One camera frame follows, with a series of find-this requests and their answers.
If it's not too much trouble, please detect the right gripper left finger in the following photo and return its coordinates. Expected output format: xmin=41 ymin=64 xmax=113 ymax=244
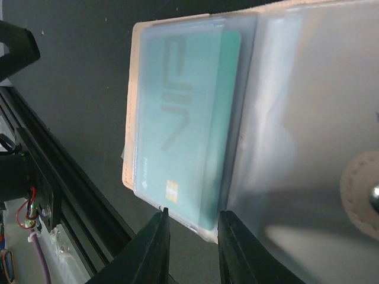
xmin=88 ymin=208 xmax=170 ymax=283

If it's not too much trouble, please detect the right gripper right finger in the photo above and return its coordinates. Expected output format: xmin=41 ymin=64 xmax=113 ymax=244
xmin=218 ymin=211 xmax=303 ymax=283

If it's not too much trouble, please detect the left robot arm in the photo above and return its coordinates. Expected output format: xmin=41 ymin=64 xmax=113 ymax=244
xmin=1 ymin=20 xmax=40 ymax=82

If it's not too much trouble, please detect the teal VIP card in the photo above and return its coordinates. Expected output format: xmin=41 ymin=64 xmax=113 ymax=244
xmin=134 ymin=27 xmax=241 ymax=231

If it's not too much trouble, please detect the beige card holder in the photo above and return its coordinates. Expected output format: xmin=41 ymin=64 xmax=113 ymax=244
xmin=122 ymin=1 xmax=378 ymax=283

